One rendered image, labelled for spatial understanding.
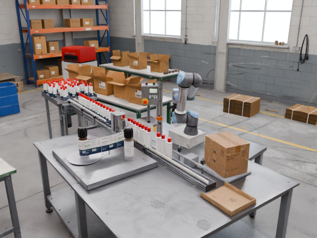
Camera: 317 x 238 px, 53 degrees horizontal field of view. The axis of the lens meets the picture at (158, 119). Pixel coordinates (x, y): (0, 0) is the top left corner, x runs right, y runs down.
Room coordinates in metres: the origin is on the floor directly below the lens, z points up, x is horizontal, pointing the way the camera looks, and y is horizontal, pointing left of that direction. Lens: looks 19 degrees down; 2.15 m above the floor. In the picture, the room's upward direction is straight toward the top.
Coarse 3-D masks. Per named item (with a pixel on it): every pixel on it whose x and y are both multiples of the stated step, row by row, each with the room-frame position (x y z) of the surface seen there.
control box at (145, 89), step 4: (144, 84) 2.95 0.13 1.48; (148, 84) 2.95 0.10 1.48; (152, 84) 2.95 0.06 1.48; (144, 88) 2.89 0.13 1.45; (148, 88) 2.89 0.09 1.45; (144, 92) 2.89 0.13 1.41; (148, 92) 2.89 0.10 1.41; (144, 96) 2.89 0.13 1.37; (148, 96) 2.89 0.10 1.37; (148, 100) 2.89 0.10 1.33; (152, 100) 2.89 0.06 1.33; (156, 100) 2.89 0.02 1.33; (144, 104) 2.89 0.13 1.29; (148, 104) 2.89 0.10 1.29; (152, 104) 2.90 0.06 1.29; (156, 104) 2.90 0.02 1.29
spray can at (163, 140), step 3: (162, 135) 2.62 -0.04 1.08; (162, 138) 2.62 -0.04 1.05; (165, 138) 2.64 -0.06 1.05; (162, 141) 2.61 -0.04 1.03; (165, 141) 2.62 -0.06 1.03; (162, 144) 2.61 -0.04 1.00; (165, 144) 2.62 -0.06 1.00; (162, 147) 2.61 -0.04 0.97; (165, 147) 2.62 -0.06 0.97; (162, 150) 2.61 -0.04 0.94; (165, 150) 2.62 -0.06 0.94; (162, 153) 2.61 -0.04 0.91; (165, 153) 2.62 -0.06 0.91
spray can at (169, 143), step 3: (168, 138) 2.55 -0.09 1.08; (168, 141) 2.55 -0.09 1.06; (168, 144) 2.54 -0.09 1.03; (171, 144) 2.54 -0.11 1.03; (168, 147) 2.54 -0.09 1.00; (171, 147) 2.54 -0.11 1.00; (168, 150) 2.54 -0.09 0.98; (171, 150) 2.54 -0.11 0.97; (168, 153) 2.54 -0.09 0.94; (171, 153) 2.54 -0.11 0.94; (168, 156) 2.54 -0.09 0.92; (171, 156) 2.54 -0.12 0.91; (171, 159) 2.55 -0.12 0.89
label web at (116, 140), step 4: (120, 124) 3.06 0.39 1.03; (120, 128) 3.06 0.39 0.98; (108, 136) 2.66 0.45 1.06; (112, 136) 2.69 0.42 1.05; (116, 136) 2.71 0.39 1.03; (120, 136) 2.74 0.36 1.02; (108, 140) 2.66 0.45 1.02; (112, 140) 2.68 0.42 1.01; (116, 140) 2.71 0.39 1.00; (120, 140) 2.74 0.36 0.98; (108, 144) 2.66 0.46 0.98; (112, 144) 2.68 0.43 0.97; (116, 144) 2.71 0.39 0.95; (120, 144) 2.74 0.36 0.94; (108, 148) 2.66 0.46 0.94; (112, 148) 2.68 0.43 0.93
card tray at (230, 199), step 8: (216, 192) 2.09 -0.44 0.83; (224, 192) 2.09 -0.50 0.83; (232, 192) 2.09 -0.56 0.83; (240, 192) 2.06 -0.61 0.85; (208, 200) 1.98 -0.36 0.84; (216, 200) 1.98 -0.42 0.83; (224, 200) 1.98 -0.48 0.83; (232, 200) 1.98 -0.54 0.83; (240, 200) 1.98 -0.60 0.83; (248, 200) 1.98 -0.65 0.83; (224, 208) 1.85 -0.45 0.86; (232, 208) 1.88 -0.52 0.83; (240, 208) 1.85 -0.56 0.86
